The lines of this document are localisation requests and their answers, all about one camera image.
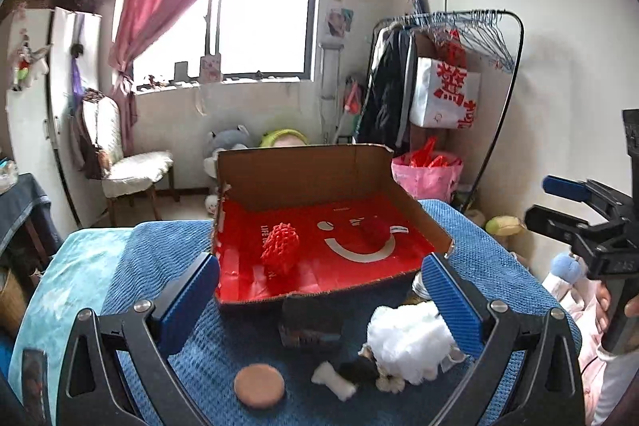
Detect pink card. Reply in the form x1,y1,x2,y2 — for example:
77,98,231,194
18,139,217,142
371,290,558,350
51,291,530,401
200,55,223,82

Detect black clothes rack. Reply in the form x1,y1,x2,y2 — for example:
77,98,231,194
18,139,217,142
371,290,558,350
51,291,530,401
367,9,525,212

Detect window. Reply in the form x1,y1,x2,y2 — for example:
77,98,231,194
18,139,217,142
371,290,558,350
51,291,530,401
132,0,320,82

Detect light blue bedsheet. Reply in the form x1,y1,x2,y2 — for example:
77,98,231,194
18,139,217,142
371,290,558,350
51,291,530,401
7,226,133,426

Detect clear plastic bag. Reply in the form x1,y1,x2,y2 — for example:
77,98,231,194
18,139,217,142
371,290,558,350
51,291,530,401
0,159,21,192

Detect dark cloth covered table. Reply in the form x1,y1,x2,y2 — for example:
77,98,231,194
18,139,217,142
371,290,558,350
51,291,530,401
0,174,51,257

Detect purple hanging strap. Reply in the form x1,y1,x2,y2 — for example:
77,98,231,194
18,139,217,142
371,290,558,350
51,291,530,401
70,42,88,107

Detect white metal stand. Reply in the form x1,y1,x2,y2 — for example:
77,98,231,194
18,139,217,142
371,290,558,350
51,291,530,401
319,42,345,142

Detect white wardrobe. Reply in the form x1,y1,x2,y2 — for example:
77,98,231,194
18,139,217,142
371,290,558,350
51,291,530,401
5,7,103,227

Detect person's right hand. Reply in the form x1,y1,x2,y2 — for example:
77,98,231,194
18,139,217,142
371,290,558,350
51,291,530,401
595,281,639,332

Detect white fluffy cotton ball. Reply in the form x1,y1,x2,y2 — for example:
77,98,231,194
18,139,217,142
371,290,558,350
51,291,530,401
367,301,467,384

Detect pink hanging item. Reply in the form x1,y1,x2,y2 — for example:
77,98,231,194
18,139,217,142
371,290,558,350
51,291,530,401
344,77,363,115

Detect hanging plush toy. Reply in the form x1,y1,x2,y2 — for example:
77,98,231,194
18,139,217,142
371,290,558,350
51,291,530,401
10,34,51,92

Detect black scrunchie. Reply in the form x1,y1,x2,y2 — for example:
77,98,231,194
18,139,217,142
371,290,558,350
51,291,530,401
339,359,380,384

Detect round tan sponge puff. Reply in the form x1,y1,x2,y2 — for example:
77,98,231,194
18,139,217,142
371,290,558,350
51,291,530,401
234,363,285,408

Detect small printed box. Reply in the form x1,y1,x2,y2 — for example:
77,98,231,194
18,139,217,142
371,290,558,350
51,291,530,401
278,293,345,352

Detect dark jacket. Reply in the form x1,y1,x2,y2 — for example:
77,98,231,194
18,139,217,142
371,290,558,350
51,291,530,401
357,27,417,155

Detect wicker basket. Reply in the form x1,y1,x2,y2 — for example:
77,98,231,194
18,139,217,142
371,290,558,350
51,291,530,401
0,266,28,337

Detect pink plastic bag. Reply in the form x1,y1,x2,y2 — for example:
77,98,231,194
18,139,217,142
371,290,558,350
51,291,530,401
392,154,462,202

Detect blue and white plush toy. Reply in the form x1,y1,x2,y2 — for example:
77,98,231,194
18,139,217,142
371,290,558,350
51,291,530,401
542,252,587,302

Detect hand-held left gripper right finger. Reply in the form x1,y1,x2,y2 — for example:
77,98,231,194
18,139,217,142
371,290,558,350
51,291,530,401
421,252,586,426

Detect brown chain bag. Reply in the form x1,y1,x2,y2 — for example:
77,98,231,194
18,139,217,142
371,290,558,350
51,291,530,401
75,89,113,180

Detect yellow green plush toy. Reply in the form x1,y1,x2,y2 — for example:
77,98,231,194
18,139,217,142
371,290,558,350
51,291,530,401
485,215,525,237

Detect grey plush toy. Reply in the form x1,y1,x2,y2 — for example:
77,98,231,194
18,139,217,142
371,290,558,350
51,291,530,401
204,124,250,180

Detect red foam net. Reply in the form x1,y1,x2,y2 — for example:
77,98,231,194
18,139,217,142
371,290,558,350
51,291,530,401
260,222,300,279

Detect white cushioned chair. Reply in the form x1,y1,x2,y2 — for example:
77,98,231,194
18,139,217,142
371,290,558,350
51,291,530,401
82,91,175,220

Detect pale pink cloth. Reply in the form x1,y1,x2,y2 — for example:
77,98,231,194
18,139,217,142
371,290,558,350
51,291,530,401
559,279,607,412

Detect white bag with red print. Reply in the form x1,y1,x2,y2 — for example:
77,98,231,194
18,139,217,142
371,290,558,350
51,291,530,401
409,57,482,130

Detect red paper decoration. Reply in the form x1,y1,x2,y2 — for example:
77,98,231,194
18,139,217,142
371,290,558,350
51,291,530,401
439,27,467,67

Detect row of blue hangers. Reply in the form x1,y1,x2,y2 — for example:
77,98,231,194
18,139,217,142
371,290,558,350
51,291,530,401
409,9,515,72

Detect wall poster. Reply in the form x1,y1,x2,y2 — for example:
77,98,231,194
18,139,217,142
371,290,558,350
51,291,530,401
327,8,354,38

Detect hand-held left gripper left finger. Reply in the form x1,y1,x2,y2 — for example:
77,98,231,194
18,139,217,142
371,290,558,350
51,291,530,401
56,251,221,426

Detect glass jar with lid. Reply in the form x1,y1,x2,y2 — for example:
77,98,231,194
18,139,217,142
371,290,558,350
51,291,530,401
412,270,440,304

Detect cardboard box with red lining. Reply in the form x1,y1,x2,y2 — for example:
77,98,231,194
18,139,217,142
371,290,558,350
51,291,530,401
212,143,455,313

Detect person's right forearm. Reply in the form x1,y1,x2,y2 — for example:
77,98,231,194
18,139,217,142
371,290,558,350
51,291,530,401
589,346,639,426

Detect red fluffy pompom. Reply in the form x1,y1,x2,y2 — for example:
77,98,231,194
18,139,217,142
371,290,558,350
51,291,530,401
360,215,391,248

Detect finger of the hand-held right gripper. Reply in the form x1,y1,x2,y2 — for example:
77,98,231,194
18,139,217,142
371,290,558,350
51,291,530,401
543,175,626,220
524,205,598,252

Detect blue knit blanket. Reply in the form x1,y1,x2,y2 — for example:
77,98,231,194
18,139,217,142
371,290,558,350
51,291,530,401
102,199,582,426

